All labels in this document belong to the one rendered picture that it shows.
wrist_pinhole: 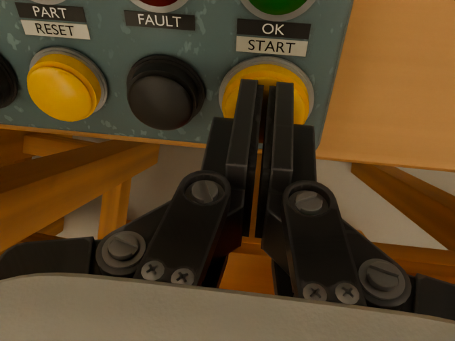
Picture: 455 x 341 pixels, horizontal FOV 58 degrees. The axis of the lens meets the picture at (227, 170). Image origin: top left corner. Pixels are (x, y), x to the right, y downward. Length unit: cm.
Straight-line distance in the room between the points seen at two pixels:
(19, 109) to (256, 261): 18
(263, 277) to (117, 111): 18
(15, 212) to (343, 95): 41
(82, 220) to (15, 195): 73
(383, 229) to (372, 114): 100
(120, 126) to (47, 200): 42
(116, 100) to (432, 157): 13
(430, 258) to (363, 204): 79
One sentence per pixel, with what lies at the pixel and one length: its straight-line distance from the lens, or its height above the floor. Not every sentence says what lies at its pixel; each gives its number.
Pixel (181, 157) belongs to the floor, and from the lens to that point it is 110.
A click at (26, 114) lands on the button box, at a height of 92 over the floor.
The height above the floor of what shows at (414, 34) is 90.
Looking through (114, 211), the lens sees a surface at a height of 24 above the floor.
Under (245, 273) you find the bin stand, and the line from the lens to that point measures 30.
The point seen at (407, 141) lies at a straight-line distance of 18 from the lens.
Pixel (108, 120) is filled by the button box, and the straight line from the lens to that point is 17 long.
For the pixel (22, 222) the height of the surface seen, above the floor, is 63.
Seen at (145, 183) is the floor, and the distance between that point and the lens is 114.
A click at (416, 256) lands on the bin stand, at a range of 35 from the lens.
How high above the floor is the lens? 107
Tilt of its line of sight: 79 degrees down
